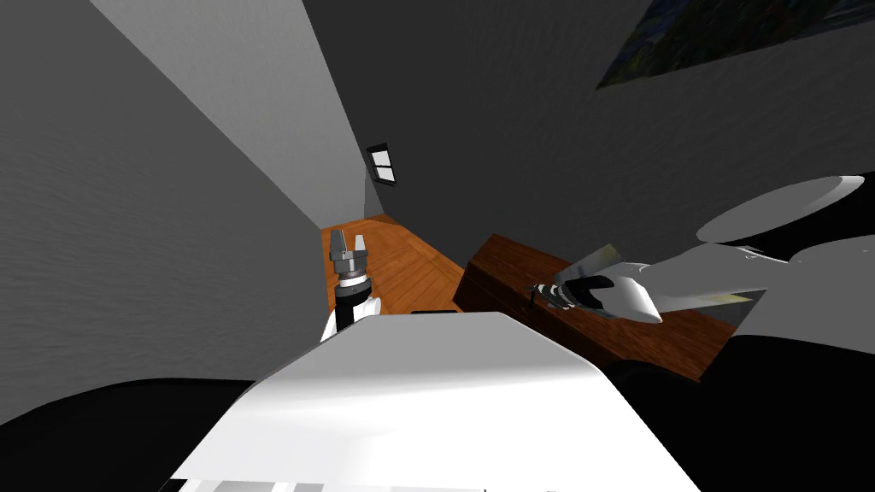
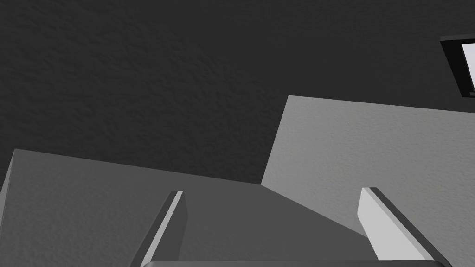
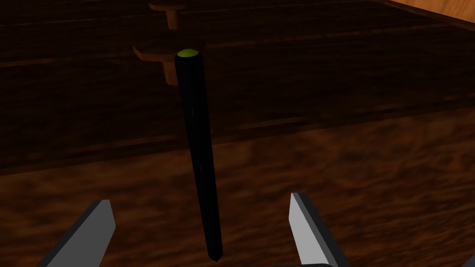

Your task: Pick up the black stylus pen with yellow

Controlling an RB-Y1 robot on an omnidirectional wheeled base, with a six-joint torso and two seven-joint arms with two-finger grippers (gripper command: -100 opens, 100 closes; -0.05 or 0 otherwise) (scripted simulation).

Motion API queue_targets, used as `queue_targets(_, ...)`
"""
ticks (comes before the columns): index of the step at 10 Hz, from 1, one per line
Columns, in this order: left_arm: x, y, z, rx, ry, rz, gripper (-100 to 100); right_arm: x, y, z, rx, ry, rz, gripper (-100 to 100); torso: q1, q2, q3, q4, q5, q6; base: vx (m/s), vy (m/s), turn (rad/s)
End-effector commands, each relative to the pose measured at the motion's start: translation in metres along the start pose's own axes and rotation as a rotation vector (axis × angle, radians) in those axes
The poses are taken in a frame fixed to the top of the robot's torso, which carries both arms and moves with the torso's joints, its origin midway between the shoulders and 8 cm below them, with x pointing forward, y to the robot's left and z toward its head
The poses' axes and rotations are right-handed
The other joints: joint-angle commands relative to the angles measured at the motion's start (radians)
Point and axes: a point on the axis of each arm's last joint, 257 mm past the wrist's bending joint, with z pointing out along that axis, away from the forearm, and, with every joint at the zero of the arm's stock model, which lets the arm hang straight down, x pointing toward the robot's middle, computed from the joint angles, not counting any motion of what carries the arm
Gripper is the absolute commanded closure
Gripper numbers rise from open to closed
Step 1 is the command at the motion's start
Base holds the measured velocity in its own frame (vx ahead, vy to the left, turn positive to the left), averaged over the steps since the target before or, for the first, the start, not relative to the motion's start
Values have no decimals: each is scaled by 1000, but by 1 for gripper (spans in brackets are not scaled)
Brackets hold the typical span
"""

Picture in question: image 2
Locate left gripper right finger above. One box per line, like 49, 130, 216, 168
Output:
357, 187, 453, 267

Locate black framed window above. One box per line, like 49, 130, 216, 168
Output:
439, 34, 475, 99

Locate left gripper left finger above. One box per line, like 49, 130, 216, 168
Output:
129, 191, 188, 267

